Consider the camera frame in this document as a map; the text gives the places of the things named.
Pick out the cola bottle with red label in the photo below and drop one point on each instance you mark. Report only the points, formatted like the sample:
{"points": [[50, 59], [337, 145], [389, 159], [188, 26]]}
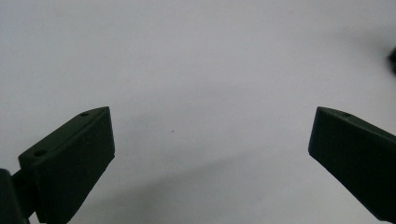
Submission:
{"points": [[393, 60]]}

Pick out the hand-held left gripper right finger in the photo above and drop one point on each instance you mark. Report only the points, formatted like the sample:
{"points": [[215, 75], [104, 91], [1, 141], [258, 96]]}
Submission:
{"points": [[358, 155]]}

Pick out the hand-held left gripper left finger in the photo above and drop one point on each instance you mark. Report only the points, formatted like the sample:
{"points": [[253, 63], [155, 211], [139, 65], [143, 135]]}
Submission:
{"points": [[68, 168]]}

